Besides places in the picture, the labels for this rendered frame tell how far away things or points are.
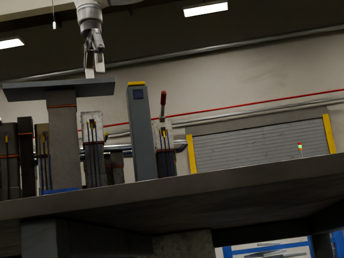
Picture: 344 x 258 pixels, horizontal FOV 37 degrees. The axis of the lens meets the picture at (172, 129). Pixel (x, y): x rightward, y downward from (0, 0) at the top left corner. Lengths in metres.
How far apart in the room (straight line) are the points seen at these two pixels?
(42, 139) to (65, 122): 0.18
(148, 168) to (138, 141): 0.10
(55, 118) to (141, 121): 0.29
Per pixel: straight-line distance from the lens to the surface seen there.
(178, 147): 2.16
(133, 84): 1.80
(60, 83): 1.75
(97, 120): 1.91
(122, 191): 1.02
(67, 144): 1.72
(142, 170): 1.71
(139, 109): 1.77
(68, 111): 1.75
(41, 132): 1.91
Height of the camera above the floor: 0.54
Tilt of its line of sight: 14 degrees up
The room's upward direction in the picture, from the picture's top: 7 degrees counter-clockwise
